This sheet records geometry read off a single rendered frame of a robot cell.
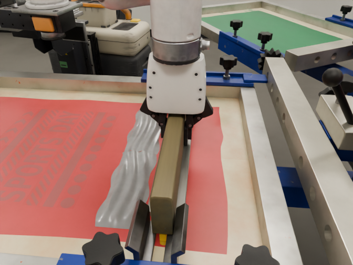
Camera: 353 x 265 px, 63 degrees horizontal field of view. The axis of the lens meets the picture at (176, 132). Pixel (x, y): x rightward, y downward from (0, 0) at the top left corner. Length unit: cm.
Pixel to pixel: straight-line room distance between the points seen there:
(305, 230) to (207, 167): 127
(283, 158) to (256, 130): 157
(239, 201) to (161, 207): 18
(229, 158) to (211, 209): 14
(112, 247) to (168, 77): 26
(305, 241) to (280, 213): 128
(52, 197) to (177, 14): 36
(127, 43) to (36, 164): 100
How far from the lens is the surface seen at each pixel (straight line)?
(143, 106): 52
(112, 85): 82
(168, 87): 47
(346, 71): 117
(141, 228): 39
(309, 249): 171
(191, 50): 44
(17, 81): 94
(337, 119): 54
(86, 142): 65
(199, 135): 64
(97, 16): 160
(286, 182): 62
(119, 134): 65
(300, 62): 91
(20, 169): 63
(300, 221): 181
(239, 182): 54
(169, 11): 42
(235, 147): 62
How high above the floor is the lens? 133
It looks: 36 degrees down
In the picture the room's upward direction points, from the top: straight up
